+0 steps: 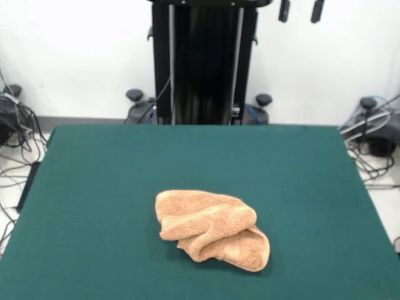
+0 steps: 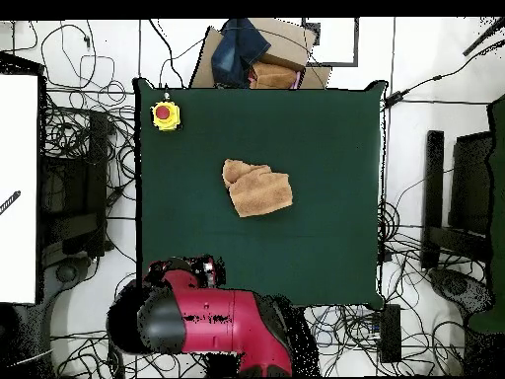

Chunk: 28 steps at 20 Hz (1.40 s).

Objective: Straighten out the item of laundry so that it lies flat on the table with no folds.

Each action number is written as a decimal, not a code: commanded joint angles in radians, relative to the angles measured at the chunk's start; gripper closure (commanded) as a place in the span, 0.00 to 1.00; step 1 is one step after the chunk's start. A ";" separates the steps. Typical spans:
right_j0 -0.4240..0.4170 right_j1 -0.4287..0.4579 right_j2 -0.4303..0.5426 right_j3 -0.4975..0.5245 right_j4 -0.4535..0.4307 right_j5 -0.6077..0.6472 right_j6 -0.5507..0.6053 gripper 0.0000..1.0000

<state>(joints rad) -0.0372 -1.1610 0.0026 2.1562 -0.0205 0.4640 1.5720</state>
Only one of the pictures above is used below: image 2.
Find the black power strip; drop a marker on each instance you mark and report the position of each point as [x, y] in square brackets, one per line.
[390, 335]

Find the folded orange towel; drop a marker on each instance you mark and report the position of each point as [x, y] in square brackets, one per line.
[272, 75]

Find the orange terry towel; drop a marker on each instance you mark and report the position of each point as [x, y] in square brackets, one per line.
[260, 193]

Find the blue jeans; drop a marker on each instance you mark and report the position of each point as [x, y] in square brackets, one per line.
[236, 51]

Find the black tripod leg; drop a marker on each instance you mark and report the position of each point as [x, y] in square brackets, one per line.
[483, 37]

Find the black striped rod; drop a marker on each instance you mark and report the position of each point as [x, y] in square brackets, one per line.
[10, 202]

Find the yellow emergency stop button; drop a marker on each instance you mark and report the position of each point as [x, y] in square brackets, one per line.
[165, 116]

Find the brown cardboard box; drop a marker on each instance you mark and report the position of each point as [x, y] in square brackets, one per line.
[288, 43]

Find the dark green table cloth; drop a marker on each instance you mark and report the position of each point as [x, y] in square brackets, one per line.
[315, 158]
[498, 197]

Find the black stand base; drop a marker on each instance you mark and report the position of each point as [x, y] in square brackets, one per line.
[434, 177]
[96, 158]

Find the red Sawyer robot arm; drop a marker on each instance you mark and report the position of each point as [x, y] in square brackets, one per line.
[236, 316]

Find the black pedestal foot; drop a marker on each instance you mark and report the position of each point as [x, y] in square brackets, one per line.
[453, 286]
[65, 272]

